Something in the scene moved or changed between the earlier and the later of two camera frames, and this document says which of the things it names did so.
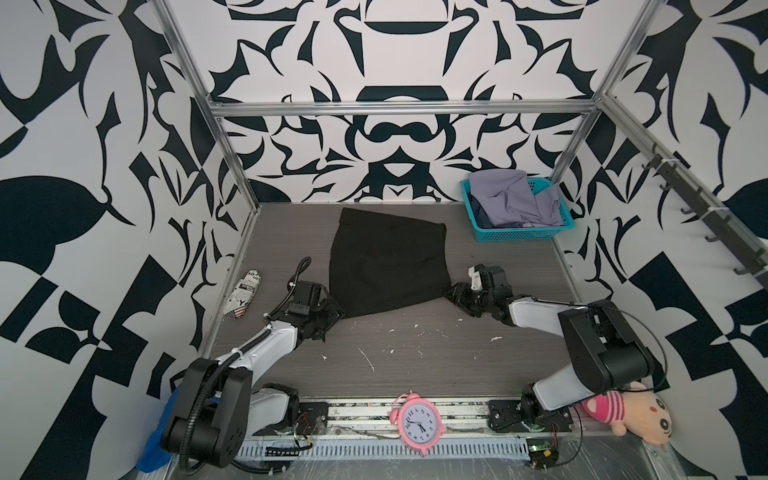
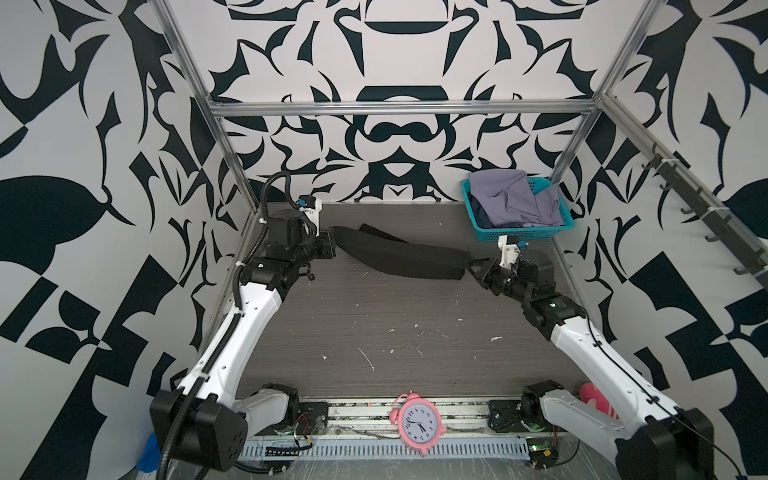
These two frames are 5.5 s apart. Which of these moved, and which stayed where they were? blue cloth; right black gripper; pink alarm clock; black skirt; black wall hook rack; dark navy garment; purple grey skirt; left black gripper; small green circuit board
Moved: black skirt; right black gripper; left black gripper
Stayed: purple grey skirt; dark navy garment; pink alarm clock; black wall hook rack; blue cloth; small green circuit board
